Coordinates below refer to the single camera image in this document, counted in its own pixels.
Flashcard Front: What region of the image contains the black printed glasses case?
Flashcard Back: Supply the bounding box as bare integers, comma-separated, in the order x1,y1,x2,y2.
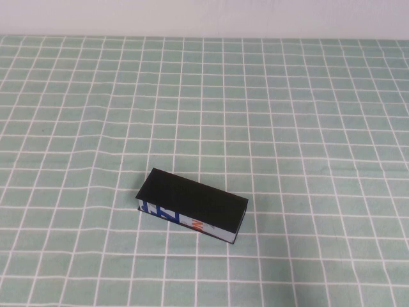
135,167,250,246

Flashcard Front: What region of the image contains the green checkered tablecloth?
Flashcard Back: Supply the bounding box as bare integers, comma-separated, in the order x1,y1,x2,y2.
0,34,409,307

